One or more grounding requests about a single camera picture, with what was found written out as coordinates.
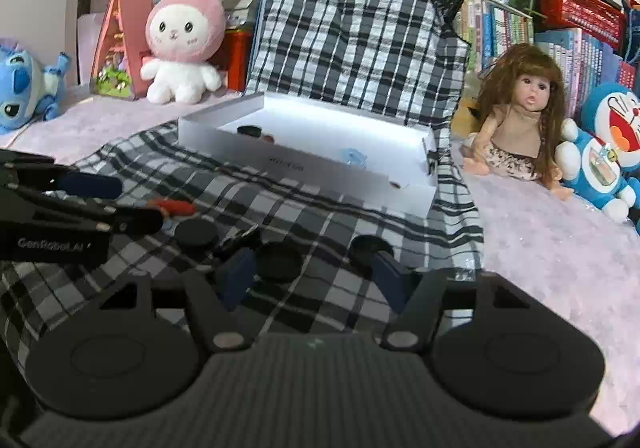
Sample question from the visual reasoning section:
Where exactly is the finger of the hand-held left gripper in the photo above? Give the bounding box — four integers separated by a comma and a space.
0, 149, 124, 199
0, 188, 165, 236

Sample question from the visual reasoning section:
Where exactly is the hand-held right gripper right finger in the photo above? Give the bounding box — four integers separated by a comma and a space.
372, 252, 571, 352

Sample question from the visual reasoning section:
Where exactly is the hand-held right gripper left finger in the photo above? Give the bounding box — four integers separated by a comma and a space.
70, 247, 259, 355

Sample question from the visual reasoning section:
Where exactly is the orange toy carrot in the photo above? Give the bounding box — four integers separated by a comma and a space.
149, 199, 198, 217

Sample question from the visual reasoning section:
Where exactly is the black round tin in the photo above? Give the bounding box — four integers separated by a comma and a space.
348, 235, 396, 273
255, 243, 303, 283

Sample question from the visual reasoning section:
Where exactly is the white cardboard box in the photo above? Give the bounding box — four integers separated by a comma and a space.
177, 92, 438, 219

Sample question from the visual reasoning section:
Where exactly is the black round lid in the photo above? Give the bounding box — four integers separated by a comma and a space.
175, 219, 218, 249

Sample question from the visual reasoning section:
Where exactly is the black white plaid cloth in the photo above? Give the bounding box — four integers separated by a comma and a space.
0, 0, 486, 379

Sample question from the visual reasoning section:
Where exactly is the blue alien plush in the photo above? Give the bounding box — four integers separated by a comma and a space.
0, 44, 72, 135

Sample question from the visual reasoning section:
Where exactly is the pink miniature house toy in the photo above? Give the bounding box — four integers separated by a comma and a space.
90, 0, 156, 101

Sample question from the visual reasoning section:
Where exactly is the pale pink cardboard box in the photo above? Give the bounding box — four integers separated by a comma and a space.
77, 0, 153, 86

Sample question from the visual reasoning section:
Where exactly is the yellow cardboard piece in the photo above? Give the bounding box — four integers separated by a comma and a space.
450, 98, 483, 139

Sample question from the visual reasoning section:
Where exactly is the pink hooded bunny plush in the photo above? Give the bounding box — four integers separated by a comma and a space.
140, 0, 247, 104

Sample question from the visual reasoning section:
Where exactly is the red tin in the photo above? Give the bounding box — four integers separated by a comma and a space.
220, 28, 256, 92

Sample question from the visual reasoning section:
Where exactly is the long-haired baby doll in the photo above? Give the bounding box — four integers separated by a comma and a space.
461, 42, 573, 201

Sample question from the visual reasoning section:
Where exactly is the blue robot cat plush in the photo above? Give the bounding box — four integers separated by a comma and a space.
559, 82, 640, 223

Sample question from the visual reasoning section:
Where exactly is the row of upright books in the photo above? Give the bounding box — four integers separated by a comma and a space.
457, 0, 640, 129

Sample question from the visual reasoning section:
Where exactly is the red plastic basket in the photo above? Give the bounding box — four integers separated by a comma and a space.
535, 0, 627, 48

